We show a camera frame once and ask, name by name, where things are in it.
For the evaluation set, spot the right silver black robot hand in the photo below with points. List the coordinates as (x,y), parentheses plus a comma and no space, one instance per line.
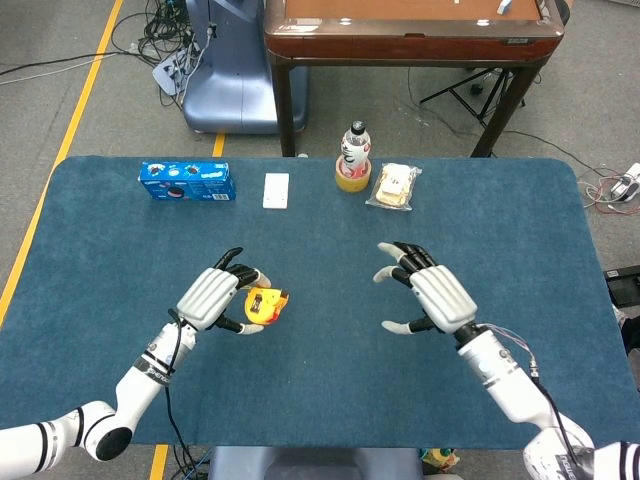
(442,295)

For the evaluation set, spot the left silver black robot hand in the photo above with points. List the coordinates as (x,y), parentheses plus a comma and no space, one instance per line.
(207,297)

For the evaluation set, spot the yellow tape measure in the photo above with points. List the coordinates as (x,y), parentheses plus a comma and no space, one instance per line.
(262,306)

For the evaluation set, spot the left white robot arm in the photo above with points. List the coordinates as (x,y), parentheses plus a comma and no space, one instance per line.
(137,385)

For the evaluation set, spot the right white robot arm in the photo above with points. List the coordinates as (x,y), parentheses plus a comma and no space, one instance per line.
(505,382)

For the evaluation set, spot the yellow adhesive tape roll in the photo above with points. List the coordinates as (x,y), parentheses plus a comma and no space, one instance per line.
(350,185)

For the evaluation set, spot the blue Oreo cookie box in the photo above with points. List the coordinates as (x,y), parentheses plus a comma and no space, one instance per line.
(187,182)

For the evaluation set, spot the clear bagged cracker packet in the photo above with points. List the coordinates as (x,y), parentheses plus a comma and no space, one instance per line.
(392,187)

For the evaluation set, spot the white rectangular plastic block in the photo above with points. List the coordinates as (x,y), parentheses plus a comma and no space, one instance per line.
(276,191)

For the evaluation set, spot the blue felt table cover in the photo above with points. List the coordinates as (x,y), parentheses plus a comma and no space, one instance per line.
(325,380)

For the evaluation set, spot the yellow toy figure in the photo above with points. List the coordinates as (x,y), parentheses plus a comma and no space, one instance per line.
(440,459)

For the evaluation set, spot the pink white drink bottle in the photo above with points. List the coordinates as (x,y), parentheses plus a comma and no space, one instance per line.
(356,150)

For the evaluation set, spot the black flat device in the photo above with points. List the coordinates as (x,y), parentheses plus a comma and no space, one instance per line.
(624,287)

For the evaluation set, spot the grey-blue robot torso base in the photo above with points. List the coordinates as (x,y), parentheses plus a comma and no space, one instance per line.
(310,465)

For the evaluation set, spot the black tripod stand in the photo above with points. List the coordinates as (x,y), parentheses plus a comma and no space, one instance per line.
(470,95)

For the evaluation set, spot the white power strip with plugs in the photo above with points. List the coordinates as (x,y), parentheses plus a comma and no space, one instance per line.
(170,72)

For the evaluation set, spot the brown wooden mahjong table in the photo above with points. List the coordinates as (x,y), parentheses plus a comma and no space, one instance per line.
(415,42)

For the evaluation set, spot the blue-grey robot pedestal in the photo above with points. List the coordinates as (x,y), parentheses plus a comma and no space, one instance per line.
(235,85)

